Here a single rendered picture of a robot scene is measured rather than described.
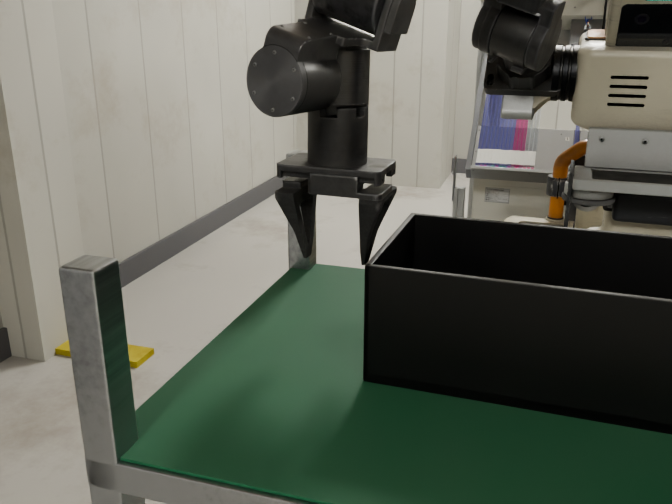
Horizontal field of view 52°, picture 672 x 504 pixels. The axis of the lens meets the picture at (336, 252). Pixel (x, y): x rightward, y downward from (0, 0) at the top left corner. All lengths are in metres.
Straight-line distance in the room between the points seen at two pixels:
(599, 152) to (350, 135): 0.57
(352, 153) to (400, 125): 4.64
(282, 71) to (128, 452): 0.32
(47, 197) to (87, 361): 2.27
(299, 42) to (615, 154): 0.67
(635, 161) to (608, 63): 0.15
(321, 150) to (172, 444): 0.28
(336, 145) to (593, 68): 0.57
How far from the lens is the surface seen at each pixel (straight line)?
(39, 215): 2.75
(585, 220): 1.48
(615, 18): 1.09
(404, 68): 5.22
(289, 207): 0.66
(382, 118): 5.30
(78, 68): 3.20
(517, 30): 1.02
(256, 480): 0.52
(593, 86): 1.12
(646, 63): 1.12
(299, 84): 0.56
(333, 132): 0.63
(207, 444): 0.56
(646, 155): 1.12
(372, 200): 0.62
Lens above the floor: 1.26
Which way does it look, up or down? 19 degrees down
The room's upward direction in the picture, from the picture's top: straight up
